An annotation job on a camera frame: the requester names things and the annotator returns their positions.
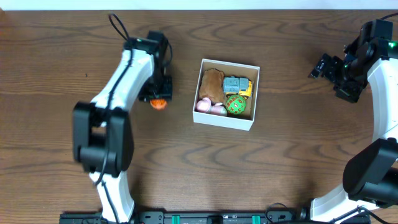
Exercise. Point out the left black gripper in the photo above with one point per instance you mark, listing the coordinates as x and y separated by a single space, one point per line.
157 94

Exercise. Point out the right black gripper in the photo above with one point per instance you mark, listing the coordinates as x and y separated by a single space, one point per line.
325 66

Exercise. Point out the orange patterned ball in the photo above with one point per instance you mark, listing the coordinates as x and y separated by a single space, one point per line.
158 104

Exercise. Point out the pink white duck toy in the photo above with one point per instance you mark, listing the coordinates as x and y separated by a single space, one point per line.
205 106

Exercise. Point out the brown plush toy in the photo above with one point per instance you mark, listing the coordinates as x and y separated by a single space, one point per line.
212 86

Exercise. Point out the yellow grey toy truck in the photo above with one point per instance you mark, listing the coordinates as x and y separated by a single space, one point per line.
237 86

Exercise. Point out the green patterned ball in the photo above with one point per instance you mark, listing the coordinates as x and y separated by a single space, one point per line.
236 104

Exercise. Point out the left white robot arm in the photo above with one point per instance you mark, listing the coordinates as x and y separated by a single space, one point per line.
102 135

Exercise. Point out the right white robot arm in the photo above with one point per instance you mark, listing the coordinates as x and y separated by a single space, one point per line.
369 178

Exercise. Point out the white cardboard box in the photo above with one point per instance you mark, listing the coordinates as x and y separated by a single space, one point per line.
242 121

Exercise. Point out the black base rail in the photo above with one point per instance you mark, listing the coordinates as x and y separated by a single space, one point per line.
271 215

